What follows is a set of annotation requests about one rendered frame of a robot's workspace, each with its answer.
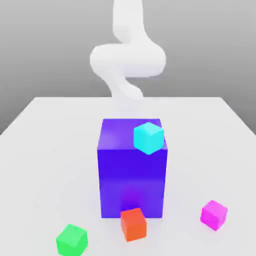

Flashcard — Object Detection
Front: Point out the small red cube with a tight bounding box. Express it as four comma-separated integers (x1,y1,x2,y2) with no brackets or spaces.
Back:
120,207,148,243

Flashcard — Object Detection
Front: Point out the small cyan cube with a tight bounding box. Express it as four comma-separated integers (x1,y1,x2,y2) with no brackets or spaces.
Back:
133,121,165,156

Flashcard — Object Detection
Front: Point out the large purple box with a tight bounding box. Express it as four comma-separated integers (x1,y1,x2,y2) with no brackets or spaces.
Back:
96,118,169,219

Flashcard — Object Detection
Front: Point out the small magenta cube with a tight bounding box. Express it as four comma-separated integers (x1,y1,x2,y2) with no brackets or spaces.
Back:
199,199,229,232

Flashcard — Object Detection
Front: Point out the small green cube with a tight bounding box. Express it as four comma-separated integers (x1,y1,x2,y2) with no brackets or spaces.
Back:
55,223,89,256

